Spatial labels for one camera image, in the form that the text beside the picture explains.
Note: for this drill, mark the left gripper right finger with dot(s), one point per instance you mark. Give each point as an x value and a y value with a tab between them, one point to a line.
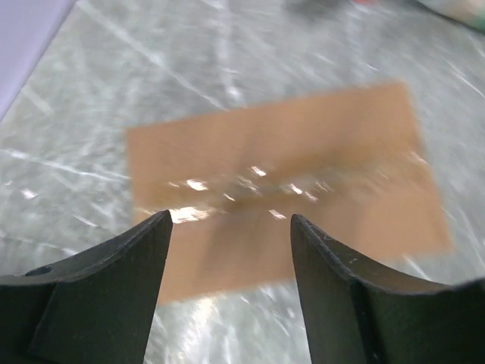
357	310

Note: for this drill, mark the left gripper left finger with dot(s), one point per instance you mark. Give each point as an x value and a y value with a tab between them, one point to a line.
94	307

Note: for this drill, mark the brown cardboard express box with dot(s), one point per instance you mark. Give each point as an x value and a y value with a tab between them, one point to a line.
351	161

